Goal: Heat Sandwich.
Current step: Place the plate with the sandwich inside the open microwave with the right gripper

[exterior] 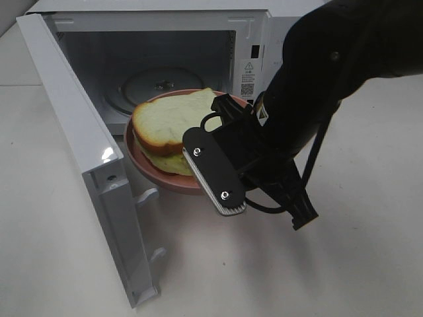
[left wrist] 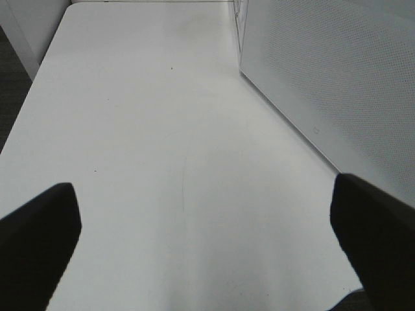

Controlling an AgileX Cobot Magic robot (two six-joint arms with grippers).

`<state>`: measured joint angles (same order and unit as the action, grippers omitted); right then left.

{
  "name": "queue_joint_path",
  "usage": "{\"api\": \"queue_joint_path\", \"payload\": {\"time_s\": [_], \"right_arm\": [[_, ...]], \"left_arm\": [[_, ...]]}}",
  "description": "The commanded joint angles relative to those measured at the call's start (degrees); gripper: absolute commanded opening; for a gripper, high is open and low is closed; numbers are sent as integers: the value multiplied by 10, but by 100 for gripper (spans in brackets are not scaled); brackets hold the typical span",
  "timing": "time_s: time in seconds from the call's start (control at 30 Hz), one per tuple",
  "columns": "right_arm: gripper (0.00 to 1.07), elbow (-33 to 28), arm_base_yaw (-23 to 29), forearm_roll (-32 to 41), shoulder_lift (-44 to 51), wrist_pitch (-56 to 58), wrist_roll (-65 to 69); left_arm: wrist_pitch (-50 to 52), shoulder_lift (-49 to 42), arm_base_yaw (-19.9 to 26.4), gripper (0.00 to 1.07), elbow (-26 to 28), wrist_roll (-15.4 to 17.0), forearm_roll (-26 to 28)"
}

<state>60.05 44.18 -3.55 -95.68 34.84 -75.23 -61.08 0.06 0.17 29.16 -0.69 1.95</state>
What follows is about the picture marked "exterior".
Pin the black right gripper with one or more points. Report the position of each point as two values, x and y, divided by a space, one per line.
224 149

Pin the sandwich with lettuce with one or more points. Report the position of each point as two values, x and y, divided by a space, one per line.
160 124

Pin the white microwave door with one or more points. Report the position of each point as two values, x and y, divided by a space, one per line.
98 157

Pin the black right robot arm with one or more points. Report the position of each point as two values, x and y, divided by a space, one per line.
327 55

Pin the white warning label sticker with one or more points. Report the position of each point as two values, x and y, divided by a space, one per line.
249 71

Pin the white microwave oven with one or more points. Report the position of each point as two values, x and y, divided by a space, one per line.
105 41

